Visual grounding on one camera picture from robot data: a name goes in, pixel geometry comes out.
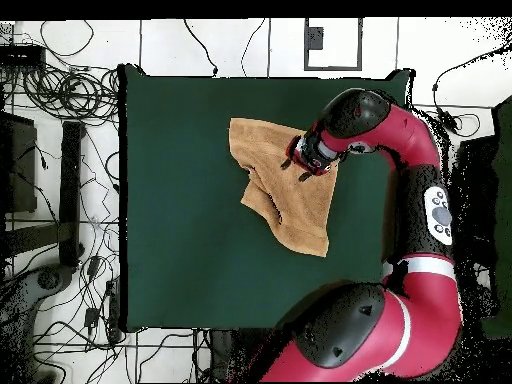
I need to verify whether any tan terry towel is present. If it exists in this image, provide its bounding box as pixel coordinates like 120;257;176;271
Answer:
228;117;340;258

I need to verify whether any black flat panel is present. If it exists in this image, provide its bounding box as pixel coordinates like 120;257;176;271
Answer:
451;135;499;257
0;111;38;215

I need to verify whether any small grey box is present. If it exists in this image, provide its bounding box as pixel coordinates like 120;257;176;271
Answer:
306;26;324;51

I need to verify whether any dark green table cloth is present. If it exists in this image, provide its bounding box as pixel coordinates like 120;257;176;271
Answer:
118;63;415;333

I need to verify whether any black stand behind table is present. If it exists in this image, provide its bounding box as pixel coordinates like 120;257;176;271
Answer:
208;329;273;383

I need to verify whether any dark green fabric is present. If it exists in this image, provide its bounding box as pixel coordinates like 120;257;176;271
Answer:
481;95;512;341

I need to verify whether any black T-shaped stand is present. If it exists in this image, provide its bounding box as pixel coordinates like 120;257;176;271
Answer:
3;120;86;268

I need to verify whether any dark tripod base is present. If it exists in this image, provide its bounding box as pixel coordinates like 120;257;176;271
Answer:
0;265;75;321

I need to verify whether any black electronics box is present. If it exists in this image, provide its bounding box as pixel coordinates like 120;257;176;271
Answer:
0;44;47;67

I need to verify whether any grey rectangular frame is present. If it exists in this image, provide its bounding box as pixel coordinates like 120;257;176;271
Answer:
303;17;364;72

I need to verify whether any black cable with plug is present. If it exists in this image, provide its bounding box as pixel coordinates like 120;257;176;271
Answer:
183;18;219;77

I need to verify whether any black cable with adapter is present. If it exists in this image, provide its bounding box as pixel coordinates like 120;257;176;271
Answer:
432;39;512;135

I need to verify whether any black cable coil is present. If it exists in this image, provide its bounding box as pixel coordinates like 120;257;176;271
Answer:
21;65;121;121

